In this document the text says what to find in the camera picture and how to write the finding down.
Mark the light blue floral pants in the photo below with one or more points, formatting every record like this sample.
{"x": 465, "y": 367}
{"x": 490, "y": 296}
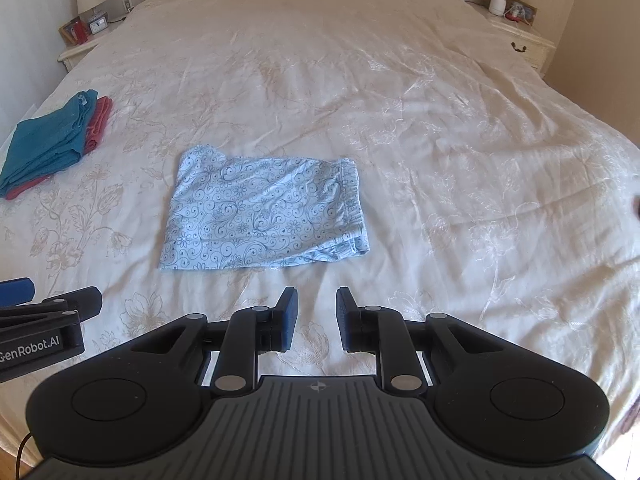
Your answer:
{"x": 260, "y": 210}

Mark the brown photo frame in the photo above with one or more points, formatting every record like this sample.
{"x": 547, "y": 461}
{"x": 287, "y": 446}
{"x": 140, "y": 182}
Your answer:
{"x": 72, "y": 31}
{"x": 522, "y": 9}

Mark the white cylinder device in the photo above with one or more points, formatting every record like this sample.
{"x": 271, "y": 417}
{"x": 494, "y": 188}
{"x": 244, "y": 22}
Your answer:
{"x": 498, "y": 5}

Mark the cream floral bedspread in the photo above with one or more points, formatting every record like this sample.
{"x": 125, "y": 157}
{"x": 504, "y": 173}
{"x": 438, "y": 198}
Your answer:
{"x": 400, "y": 135}

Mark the small alarm clock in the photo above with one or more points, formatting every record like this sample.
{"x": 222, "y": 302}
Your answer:
{"x": 98, "y": 24}

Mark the red folded pants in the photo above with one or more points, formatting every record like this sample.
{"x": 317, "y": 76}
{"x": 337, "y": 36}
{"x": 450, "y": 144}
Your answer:
{"x": 100, "y": 120}

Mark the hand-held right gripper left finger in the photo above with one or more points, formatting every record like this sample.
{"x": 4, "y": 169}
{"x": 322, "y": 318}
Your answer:
{"x": 287, "y": 320}

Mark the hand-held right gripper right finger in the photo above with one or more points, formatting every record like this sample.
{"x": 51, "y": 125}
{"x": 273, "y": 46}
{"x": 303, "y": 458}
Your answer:
{"x": 345, "y": 320}

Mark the white wall socket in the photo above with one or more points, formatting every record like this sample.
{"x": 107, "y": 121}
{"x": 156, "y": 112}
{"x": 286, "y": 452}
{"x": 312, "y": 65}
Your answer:
{"x": 129, "y": 5}

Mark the teal folded pants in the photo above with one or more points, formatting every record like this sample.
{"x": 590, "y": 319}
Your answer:
{"x": 45, "y": 145}

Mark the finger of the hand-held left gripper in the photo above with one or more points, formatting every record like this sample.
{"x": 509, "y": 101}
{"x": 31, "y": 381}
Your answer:
{"x": 85, "y": 300}
{"x": 17, "y": 292}

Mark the white nightstand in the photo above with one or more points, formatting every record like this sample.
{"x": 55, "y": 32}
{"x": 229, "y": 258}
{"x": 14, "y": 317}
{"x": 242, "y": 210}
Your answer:
{"x": 80, "y": 52}
{"x": 520, "y": 35}

